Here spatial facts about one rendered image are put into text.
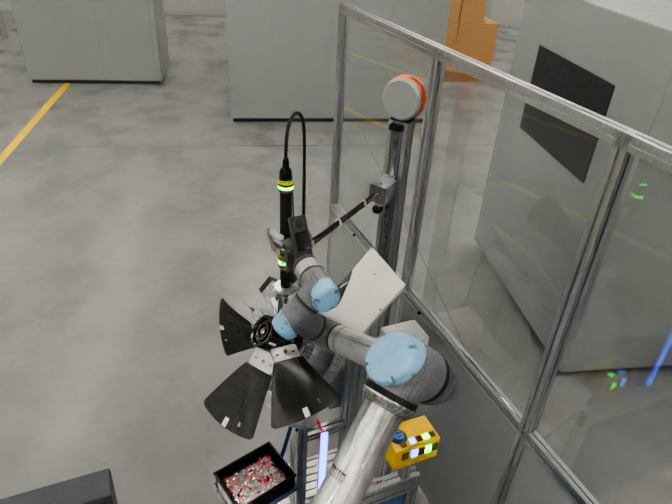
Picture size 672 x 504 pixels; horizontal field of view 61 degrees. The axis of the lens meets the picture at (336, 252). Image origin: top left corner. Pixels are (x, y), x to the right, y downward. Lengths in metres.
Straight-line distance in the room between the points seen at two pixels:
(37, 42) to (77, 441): 6.60
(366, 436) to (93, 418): 2.49
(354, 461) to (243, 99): 6.31
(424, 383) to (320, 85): 6.23
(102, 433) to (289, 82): 4.91
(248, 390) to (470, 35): 8.18
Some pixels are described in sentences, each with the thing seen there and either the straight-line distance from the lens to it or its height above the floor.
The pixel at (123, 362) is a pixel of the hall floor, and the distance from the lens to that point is 3.76.
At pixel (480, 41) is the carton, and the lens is 9.72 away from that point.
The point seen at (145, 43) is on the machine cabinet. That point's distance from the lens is 8.73.
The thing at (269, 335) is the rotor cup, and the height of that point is 1.24.
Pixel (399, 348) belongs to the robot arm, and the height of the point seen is 1.75.
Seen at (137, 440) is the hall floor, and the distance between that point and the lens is 3.32.
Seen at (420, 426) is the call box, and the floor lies 1.07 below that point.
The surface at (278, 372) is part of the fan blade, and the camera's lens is 1.87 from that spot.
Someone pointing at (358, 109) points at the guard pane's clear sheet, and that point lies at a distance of 2.79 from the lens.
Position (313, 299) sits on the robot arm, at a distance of 1.39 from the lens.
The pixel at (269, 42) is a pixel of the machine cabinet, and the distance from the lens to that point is 7.03.
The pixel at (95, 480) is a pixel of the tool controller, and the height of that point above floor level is 1.24.
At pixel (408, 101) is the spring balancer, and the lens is 2.08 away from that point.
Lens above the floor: 2.50
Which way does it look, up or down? 33 degrees down
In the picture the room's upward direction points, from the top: 3 degrees clockwise
